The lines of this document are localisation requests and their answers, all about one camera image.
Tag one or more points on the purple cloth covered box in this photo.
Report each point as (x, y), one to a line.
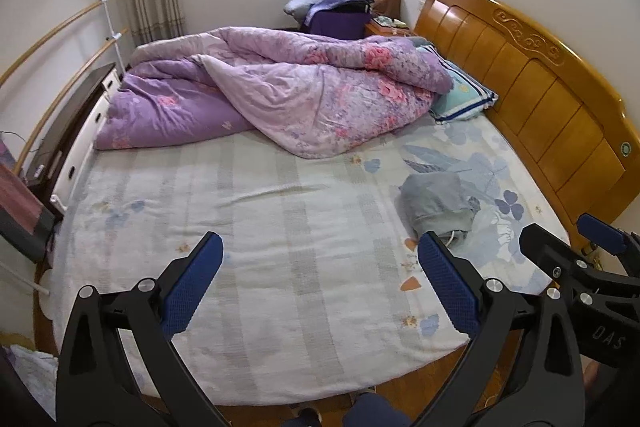
(339, 19)

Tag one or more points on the teal striped pillow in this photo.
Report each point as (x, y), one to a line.
(468, 97)

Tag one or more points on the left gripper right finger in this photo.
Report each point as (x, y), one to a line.
(544, 386)

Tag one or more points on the wooden nightstand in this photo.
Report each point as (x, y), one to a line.
(385, 20)

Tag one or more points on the pink purple floral quilt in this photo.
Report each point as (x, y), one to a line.
(314, 96)

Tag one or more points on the white dresser dark top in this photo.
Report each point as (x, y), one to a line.
(61, 153)

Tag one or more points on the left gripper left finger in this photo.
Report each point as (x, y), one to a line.
(118, 365)

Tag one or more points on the grey hooded sweatshirt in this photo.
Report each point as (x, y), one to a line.
(437, 202)

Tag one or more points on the dark red framed board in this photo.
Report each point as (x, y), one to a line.
(25, 223)

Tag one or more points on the lower wooden wall rail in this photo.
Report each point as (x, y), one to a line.
(68, 86)

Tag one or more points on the wooden wall rail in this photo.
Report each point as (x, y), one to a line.
(68, 86)
(48, 36)

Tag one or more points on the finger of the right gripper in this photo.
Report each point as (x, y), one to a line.
(618, 243)
(550, 251)

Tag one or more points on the white patterned bed sheet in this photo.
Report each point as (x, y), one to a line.
(320, 292)

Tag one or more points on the upper wooden wall rail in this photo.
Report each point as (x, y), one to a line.
(48, 36)

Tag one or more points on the wooden headboard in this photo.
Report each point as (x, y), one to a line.
(561, 116)

